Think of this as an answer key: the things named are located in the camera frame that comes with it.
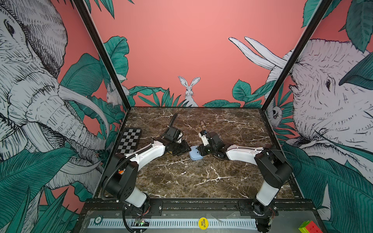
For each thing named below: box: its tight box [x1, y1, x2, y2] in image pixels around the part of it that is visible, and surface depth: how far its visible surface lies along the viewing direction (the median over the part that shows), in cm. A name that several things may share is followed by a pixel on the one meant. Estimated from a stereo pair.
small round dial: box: [93, 215, 104, 226], surface depth 71 cm
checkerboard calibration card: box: [115, 127, 142, 155], surface depth 100 cm
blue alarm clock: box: [188, 145, 205, 161], surface depth 92 cm
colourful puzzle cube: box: [298, 220, 323, 233], surface depth 67 cm
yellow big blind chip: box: [198, 216, 209, 231], surface depth 71 cm
